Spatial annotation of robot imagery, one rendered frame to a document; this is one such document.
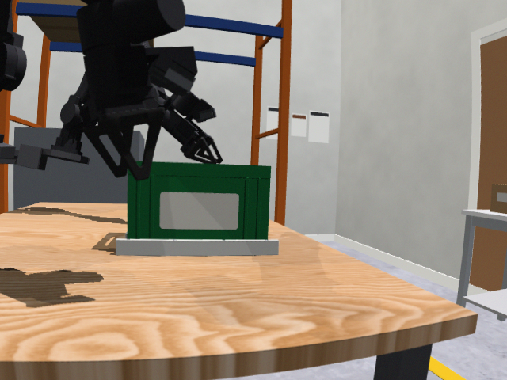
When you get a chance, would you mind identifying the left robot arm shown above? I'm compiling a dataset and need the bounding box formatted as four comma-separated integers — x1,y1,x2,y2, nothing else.
51,72,216,155

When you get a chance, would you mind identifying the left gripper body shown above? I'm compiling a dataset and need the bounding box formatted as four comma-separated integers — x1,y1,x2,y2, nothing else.
171,121,211,156

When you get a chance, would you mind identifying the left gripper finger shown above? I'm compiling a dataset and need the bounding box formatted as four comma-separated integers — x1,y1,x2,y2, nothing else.
185,137,217,164
196,137,223,164

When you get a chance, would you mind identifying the dark green crate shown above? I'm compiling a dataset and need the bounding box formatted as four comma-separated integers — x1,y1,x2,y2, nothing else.
128,161,271,240

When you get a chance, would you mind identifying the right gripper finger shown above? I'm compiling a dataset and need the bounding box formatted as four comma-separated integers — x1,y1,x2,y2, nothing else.
99,107,166,181
83,125,134,177

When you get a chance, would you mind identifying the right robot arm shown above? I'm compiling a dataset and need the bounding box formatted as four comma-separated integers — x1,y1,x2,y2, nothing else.
0,0,198,97

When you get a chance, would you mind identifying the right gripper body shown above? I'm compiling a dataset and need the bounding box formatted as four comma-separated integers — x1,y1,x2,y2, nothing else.
82,44,154,125

